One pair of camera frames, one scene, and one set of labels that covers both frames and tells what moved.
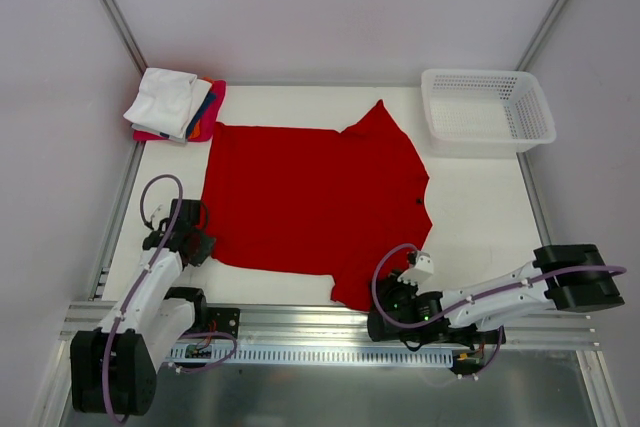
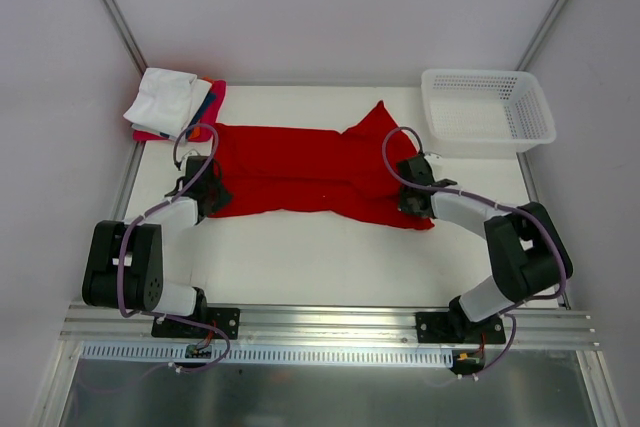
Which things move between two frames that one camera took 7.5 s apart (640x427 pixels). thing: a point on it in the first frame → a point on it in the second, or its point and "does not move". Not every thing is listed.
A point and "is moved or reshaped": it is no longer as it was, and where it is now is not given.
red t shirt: [309, 202] is moved or reshaped
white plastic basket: [484, 113] does not move
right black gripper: [388, 285] → [409, 203]
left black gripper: [201, 246] → [214, 199]
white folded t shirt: [167, 103] does not move
